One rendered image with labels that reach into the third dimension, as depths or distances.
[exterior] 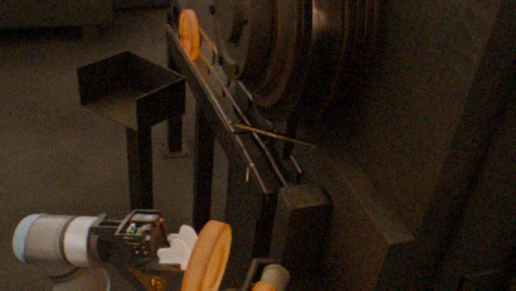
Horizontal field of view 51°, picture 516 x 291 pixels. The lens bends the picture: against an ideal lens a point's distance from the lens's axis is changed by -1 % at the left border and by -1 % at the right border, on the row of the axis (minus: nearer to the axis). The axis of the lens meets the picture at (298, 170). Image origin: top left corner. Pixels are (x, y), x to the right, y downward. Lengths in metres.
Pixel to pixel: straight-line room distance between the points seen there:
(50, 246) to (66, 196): 1.39
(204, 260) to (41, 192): 1.65
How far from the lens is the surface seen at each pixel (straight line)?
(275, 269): 1.14
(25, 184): 2.52
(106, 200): 2.38
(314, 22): 0.96
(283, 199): 1.15
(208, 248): 0.88
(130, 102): 1.85
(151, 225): 0.94
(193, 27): 2.07
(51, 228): 1.04
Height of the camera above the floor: 1.52
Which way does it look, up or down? 36 degrees down
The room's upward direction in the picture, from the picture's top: 10 degrees clockwise
